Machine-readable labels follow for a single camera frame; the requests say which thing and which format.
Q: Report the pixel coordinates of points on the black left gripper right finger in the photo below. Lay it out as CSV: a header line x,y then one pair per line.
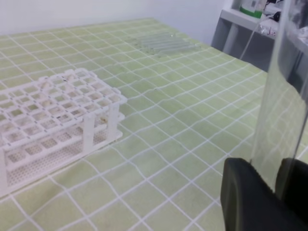
x,y
291,186

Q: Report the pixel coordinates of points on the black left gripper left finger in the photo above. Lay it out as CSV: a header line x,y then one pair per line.
x,y
248,203

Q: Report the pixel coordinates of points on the clear glass test tube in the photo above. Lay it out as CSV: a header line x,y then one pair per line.
x,y
284,108

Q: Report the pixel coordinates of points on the green checkered tablecloth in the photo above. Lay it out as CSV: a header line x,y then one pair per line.
x,y
186,113

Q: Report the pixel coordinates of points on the clear glass tube pile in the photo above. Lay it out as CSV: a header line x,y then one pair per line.
x,y
163,43

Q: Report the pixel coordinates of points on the white plastic test tube rack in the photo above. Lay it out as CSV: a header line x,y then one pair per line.
x,y
53,121

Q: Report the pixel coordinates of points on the grey shelf unit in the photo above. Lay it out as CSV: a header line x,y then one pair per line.
x,y
257,41

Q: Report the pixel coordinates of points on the green white container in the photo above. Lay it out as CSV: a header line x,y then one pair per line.
x,y
253,8

